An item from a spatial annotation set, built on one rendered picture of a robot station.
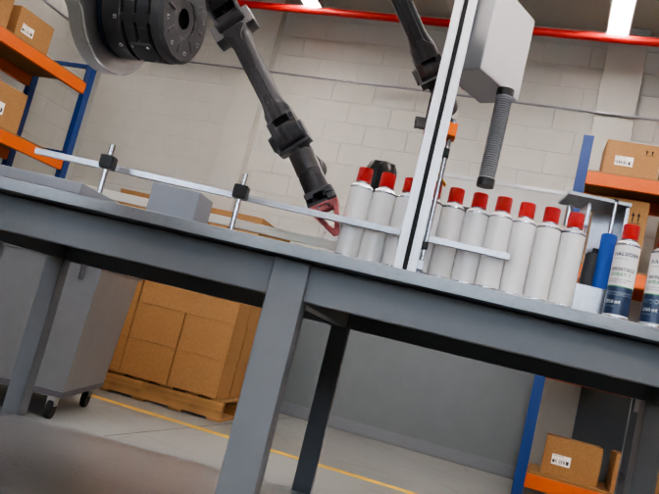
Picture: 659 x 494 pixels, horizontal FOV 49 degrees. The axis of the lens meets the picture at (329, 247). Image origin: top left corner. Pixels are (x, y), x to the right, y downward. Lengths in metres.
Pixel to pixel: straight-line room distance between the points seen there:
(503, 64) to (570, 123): 4.77
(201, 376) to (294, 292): 3.86
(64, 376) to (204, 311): 1.48
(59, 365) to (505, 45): 2.80
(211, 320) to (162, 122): 2.87
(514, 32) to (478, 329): 0.71
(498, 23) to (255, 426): 0.93
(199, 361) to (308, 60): 3.19
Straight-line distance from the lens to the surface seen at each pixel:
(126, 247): 1.23
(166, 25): 1.17
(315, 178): 1.59
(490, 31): 1.54
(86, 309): 3.73
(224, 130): 6.87
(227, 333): 4.93
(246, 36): 1.82
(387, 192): 1.58
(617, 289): 1.61
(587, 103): 6.40
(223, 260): 1.18
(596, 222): 1.80
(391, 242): 1.56
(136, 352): 5.17
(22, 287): 3.83
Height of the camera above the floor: 0.70
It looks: 7 degrees up
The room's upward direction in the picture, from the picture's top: 14 degrees clockwise
